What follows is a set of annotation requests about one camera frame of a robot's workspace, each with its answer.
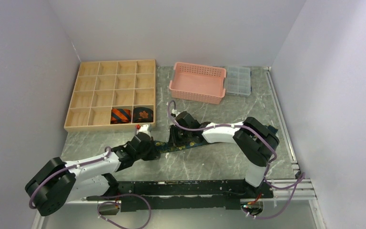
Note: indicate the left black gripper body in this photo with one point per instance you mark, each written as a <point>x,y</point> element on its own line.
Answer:
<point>148,153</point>

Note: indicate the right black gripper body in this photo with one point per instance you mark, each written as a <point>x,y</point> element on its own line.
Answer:
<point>179,137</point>

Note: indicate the blue yellow floral tie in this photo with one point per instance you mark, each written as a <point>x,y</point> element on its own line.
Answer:
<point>165,147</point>

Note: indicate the orange navy striped tie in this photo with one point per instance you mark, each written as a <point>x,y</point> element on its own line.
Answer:
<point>120,116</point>

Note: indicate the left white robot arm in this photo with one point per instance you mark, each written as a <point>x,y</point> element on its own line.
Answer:
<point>59,182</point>

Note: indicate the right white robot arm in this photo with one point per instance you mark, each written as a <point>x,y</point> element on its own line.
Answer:
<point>257,141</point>

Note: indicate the dark rolled tie orange leaf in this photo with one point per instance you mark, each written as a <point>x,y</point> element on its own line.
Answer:
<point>142,115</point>

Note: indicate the pink plastic basket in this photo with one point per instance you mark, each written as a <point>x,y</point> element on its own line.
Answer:
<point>198,83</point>

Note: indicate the wooden compartment tray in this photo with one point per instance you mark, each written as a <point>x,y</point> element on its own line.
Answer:
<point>104,85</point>

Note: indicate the clear plastic organizer box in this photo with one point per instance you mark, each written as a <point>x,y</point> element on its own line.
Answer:
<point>238,80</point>

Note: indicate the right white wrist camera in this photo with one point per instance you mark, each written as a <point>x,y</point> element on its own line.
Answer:
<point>174,113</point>

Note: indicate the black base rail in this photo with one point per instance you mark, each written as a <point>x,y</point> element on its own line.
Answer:
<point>229,194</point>

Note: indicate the aluminium frame rail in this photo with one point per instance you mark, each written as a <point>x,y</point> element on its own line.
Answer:
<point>306,184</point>

